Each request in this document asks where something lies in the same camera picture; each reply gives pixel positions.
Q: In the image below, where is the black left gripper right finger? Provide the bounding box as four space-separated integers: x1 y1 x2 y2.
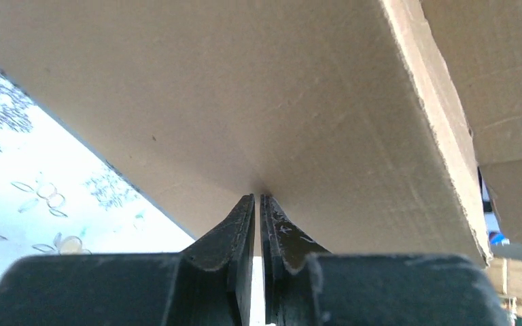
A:
260 195 509 325

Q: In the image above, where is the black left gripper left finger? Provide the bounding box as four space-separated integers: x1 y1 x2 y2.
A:
0 194 255 326

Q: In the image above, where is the cardboard box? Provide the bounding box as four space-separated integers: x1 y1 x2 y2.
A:
0 1 522 261

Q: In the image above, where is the floral patterned table mat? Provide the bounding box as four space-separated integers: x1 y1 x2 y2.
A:
0 73 192 278

